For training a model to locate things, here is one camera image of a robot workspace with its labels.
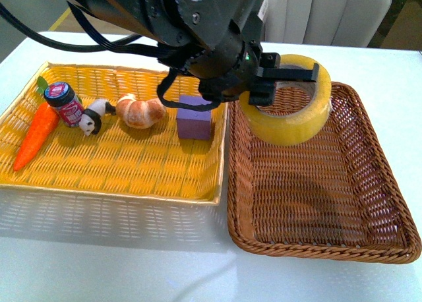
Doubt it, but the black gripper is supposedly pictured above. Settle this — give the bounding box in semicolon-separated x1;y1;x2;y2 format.
164;21;319;106

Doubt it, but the yellow tape roll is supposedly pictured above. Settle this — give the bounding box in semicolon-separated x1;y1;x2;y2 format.
239;65;332;146

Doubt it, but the brown wicker basket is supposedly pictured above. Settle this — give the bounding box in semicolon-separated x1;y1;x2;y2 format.
227;82;421;264

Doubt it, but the yellow woven basket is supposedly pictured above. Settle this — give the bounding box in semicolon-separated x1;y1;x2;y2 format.
1;62;228;205

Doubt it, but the right grey chair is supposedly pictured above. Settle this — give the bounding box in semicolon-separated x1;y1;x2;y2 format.
262;0;392;47

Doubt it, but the purple block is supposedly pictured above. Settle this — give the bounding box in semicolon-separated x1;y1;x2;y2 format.
176;108;212;140

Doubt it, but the toy croissant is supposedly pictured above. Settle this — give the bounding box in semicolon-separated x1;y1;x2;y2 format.
115;94;167;129

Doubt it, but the toy panda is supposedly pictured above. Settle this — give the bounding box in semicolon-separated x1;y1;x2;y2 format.
78;99;116;136

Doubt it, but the small red jar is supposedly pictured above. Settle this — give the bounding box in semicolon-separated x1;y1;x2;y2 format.
44;82;84;127

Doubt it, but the toy carrot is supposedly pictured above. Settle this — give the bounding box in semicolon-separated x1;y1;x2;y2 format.
13;76;61;172

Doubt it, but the black cable bundle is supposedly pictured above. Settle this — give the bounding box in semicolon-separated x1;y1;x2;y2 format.
0;1;212;111

